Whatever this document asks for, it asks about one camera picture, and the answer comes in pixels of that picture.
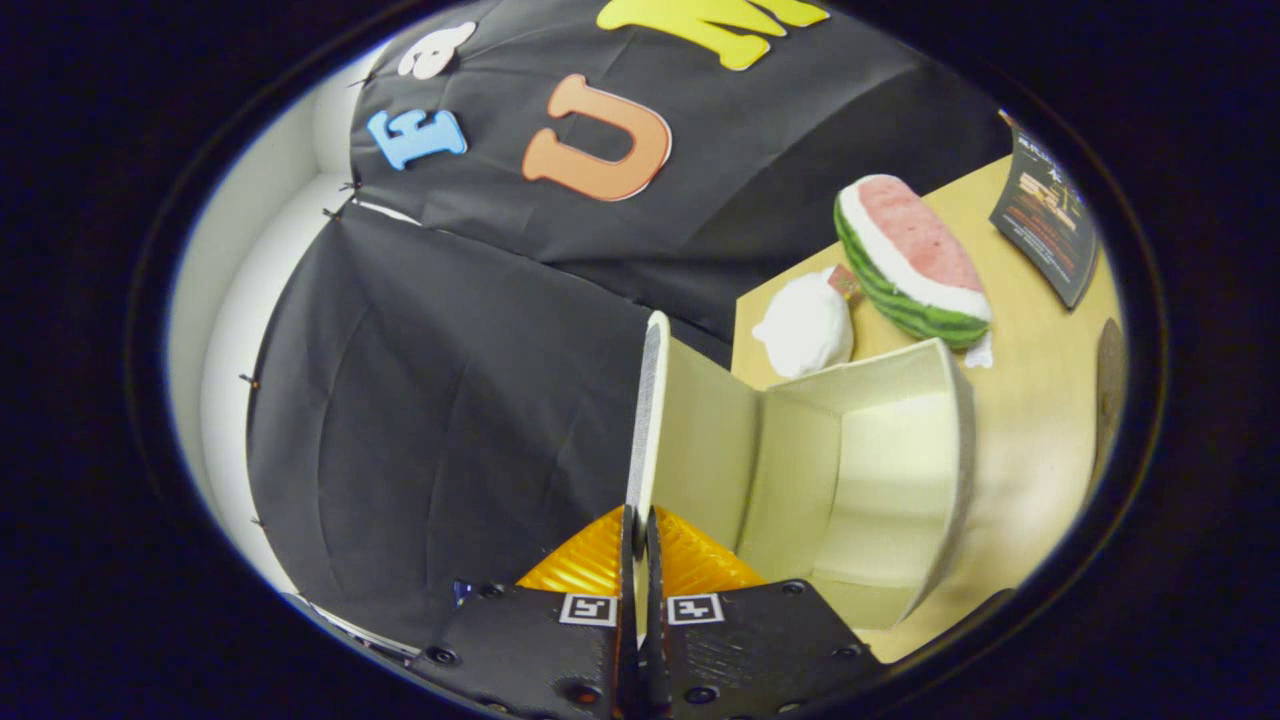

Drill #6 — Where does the grey storage box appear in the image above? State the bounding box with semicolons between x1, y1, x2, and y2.
625;310;976;631

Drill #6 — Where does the brown fuzzy shoe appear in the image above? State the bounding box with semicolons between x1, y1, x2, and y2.
1093;318;1129;486

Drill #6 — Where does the white plush toy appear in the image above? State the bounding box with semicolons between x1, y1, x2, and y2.
752;268;856;379

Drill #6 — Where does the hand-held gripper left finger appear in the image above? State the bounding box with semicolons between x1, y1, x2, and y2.
415;505;641;720

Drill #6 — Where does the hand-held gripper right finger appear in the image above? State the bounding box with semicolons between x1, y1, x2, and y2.
645;505;883;720

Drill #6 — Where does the watermelon slice plush toy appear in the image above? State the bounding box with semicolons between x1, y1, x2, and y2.
834;175;994;351

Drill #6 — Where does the dark cover book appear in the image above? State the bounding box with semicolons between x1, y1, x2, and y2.
990;125;1099;309

